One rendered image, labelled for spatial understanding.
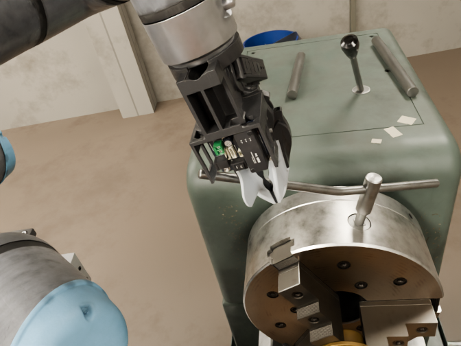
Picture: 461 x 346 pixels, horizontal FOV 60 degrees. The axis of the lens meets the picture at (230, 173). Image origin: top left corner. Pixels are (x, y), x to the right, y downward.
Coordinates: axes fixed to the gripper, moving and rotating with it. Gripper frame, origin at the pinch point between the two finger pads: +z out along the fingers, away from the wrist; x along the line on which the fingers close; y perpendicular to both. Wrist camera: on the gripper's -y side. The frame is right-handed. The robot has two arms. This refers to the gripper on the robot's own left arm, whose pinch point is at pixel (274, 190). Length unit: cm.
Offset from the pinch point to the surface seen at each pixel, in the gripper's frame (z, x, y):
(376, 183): 6.4, 11.9, -4.2
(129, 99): 84, -170, -272
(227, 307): 45, -27, -16
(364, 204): 9.8, 9.7, -4.3
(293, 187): 1.7, 2.0, -1.8
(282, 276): 15.8, -4.0, 0.7
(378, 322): 27.3, 7.2, 2.9
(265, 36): 79, -39, -292
